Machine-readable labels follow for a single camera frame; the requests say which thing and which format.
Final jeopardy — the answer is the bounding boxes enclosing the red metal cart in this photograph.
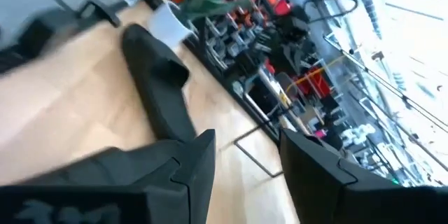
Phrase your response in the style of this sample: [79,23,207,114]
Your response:
[295,66,333,99]

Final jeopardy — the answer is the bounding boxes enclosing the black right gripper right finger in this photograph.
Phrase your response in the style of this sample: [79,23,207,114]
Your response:
[279,128,448,224]

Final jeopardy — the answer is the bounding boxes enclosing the black rubber slide sandal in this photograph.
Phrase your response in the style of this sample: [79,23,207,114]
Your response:
[120,23,199,144]

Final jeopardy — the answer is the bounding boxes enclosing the wooden shelf black metal legs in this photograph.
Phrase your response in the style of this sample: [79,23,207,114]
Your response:
[232,124,285,179]

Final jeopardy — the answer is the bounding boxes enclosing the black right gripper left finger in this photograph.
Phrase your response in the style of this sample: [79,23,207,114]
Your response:
[141,128,217,224]

